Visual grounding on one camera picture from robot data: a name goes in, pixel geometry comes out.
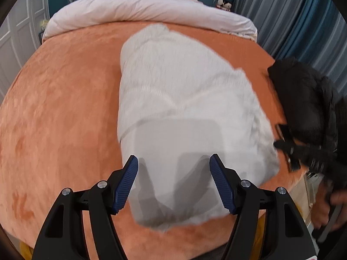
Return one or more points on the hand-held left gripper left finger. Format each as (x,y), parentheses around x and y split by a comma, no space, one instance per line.
(126,181)

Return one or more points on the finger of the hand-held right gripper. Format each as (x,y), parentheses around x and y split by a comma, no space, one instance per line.
(283,132)
(287,149)

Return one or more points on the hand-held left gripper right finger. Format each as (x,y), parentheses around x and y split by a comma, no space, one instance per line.
(222,184)

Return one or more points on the cream white zip jacket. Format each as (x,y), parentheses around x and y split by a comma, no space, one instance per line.
(176,86)

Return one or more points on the person's right hand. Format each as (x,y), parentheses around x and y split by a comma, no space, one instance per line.
(321,205)

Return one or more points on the black cloth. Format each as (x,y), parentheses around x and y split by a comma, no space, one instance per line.
(303,94)

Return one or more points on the orange plush bed blanket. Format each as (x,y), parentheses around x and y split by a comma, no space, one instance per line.
(67,113)

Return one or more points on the grey blue curtain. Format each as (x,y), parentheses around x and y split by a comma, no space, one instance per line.
(284,19)

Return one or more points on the black and white plush toy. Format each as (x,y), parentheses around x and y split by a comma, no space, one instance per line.
(223,5)

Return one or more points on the pale pink duvet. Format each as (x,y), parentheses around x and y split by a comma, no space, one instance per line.
(135,5)

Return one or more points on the white panelled wardrobe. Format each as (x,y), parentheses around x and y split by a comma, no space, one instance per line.
(19,32)

